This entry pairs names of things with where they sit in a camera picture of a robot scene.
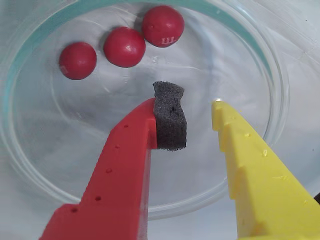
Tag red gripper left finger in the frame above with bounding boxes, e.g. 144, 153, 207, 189
39, 80, 188, 240

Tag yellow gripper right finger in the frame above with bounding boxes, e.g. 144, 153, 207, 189
211, 99, 320, 240

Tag red ball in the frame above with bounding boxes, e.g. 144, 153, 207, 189
58, 41, 98, 81
103, 26, 147, 69
141, 5, 186, 48

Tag clear glass bowl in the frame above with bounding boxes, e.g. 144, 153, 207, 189
0, 0, 291, 221

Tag white tablecloth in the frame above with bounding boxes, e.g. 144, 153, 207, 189
0, 0, 320, 240

